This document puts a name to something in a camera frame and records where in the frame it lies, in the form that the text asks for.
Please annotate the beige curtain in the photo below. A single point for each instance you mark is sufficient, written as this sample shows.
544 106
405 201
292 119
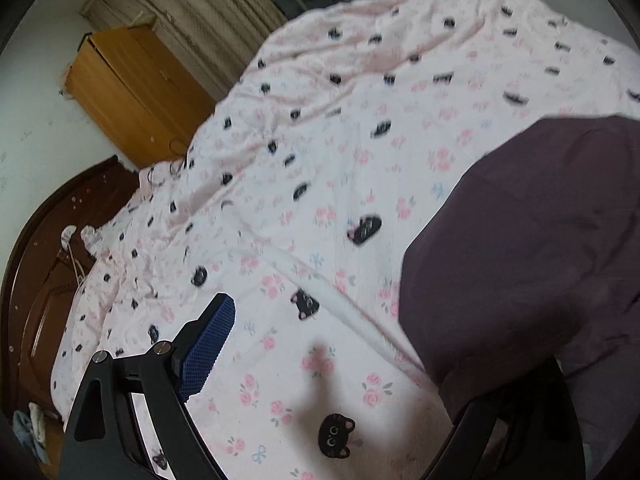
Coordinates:
200 10

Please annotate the dark wooden headboard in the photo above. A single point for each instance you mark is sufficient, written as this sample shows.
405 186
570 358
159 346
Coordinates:
35 260

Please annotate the purple and grey jacket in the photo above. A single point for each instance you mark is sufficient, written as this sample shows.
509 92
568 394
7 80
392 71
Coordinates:
525 260

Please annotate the pink cat print duvet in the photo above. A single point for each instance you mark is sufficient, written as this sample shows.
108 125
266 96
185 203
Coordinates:
325 160

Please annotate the wooden wardrobe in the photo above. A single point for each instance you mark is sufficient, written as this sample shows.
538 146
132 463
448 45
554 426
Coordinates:
130 90

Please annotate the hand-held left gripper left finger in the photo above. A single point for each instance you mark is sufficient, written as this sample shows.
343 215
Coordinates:
207 350

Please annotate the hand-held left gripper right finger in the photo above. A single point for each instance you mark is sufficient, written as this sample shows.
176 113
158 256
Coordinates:
470 442

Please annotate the white charger plug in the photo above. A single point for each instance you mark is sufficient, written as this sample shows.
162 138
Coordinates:
67 234

